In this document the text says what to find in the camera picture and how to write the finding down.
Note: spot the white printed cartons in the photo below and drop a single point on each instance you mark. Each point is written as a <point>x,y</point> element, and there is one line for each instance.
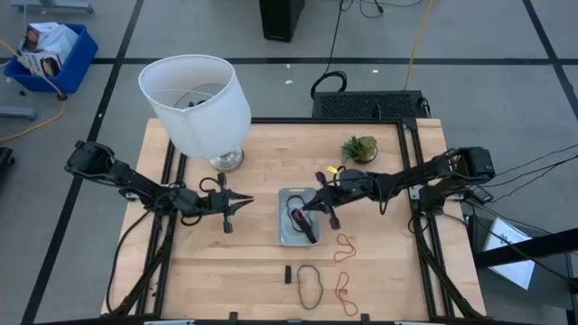
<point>52,43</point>

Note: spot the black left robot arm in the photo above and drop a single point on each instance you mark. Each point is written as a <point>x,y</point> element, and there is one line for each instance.
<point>131,180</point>

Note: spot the white shade silver table lamp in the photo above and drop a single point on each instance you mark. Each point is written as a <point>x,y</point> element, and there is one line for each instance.
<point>203,122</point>

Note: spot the black perforated metal case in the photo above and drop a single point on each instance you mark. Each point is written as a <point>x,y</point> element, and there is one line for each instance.
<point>366,104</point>

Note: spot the black wide rubber band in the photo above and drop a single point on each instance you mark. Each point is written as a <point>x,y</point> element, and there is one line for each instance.
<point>310,235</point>

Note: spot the black floor object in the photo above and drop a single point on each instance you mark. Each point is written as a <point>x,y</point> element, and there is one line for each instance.
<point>5,155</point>

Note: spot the orange rubber band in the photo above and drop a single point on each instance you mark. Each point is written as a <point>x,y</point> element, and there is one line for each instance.
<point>344,272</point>
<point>344,234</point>

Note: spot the white plastic bin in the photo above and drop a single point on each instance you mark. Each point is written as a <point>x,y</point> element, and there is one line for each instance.
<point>284,234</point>

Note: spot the grey stand leg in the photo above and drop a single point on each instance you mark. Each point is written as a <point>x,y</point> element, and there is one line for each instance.
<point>54,5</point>
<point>18,113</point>

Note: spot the black power brick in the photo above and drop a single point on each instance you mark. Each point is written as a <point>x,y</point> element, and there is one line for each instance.
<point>481,194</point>

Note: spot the yellow tape tag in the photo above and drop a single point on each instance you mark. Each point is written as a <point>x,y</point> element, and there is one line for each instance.
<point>332,169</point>

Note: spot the white paper sheet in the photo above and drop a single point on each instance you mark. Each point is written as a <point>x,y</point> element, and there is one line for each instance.
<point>510,271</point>

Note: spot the large thin black rubber band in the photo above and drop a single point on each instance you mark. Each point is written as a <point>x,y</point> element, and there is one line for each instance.
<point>309,266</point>

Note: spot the black metal beam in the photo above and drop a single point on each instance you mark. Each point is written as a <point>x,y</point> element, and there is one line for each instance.
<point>533,247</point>

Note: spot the short wide black band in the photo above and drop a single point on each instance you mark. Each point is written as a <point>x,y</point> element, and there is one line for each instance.
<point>288,274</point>

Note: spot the black table edge clamp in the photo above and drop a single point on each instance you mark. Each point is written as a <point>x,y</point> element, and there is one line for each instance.
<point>365,318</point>
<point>232,318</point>

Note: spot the black computer tower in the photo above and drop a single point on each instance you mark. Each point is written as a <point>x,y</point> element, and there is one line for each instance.
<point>281,20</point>

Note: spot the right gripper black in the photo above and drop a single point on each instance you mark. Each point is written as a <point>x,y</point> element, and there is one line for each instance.
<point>350,187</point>

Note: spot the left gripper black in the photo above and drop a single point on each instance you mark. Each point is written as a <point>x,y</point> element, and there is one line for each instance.
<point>212,203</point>

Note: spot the blue plastic tote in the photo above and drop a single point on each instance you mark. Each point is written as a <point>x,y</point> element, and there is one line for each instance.
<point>77,67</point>

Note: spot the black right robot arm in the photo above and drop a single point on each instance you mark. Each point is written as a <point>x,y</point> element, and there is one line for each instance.
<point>420,176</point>

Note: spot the black aluminium table frame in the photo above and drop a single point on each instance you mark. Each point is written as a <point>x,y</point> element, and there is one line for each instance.
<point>289,120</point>

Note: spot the potted succulent plant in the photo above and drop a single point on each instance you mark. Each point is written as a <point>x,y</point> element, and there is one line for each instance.
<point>360,149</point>

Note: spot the red wide rubber band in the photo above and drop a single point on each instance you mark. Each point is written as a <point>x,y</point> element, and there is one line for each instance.
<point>298,217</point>

